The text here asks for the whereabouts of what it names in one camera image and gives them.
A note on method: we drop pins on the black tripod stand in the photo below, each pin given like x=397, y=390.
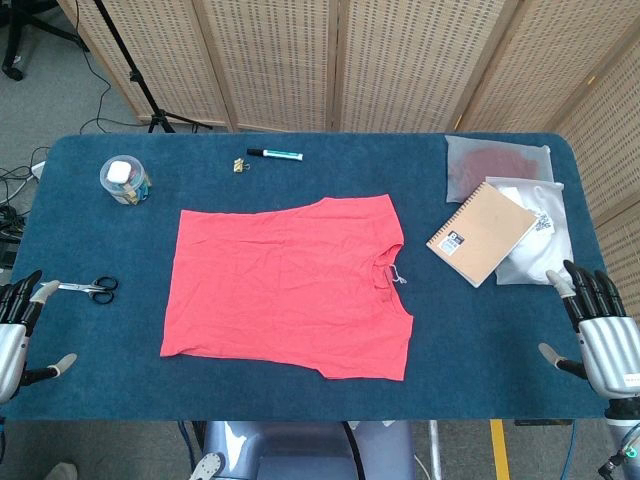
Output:
x=135, y=77

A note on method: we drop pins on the clear jar of binder clips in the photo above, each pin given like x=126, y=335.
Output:
x=131, y=194

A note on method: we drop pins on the blue table cloth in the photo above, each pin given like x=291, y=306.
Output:
x=300, y=395

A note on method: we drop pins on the coral red t-shirt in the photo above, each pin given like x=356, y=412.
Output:
x=280, y=280

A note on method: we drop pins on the kraft spiral notebook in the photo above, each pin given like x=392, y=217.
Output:
x=485, y=230

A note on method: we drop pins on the frosted pouch with white garment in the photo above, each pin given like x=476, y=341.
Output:
x=545, y=245

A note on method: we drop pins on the green white marker pen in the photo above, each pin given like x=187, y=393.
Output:
x=280, y=155

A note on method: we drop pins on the frosted pouch with red garment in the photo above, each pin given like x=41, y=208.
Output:
x=480, y=160

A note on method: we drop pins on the gold binder clip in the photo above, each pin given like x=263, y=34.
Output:
x=241, y=166

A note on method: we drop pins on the white power strip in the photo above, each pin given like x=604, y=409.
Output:
x=38, y=171

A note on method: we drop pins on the blue-grey robot torso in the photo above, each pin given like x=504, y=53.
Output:
x=300, y=450

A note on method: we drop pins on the silver table leg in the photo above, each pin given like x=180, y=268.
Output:
x=435, y=450

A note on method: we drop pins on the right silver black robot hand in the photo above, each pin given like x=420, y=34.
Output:
x=607, y=350

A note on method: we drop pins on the wicker folding screen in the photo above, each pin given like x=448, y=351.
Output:
x=280, y=60

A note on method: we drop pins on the black office chair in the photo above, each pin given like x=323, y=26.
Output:
x=12, y=70

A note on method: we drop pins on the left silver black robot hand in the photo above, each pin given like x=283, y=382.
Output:
x=12, y=345

